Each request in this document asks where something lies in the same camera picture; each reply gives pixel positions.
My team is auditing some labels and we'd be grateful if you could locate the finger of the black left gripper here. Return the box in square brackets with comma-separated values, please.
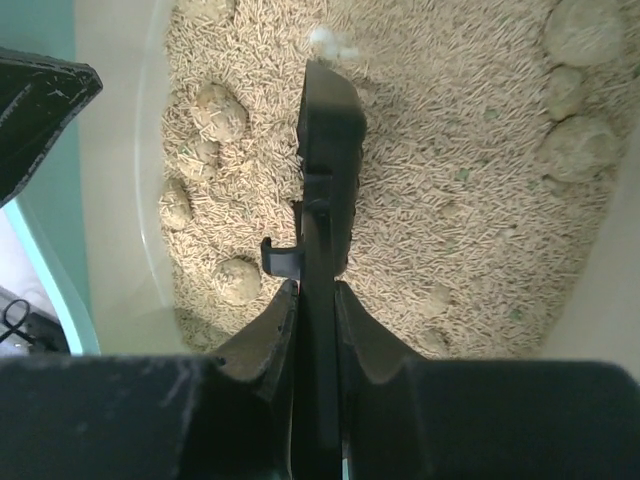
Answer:
[0, 48, 103, 205]

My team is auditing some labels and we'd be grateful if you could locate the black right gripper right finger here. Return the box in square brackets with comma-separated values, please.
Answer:
[335, 282, 639, 479]

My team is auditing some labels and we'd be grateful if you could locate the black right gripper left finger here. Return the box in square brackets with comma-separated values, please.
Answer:
[1, 281, 298, 479]

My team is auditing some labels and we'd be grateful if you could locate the teal plastic litter box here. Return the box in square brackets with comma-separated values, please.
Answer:
[1, 1, 639, 371]

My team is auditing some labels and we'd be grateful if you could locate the black slotted litter scoop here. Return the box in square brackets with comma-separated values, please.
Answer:
[261, 61, 367, 479]

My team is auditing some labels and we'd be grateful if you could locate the litter clump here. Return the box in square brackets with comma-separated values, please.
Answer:
[542, 0, 624, 67]
[191, 83, 248, 143]
[176, 137, 220, 182]
[158, 179, 193, 231]
[545, 65, 584, 121]
[538, 116, 621, 183]
[176, 0, 236, 22]
[213, 258, 261, 306]

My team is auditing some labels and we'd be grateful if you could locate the beige pellet cat litter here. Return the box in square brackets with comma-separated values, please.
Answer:
[162, 1, 639, 357]

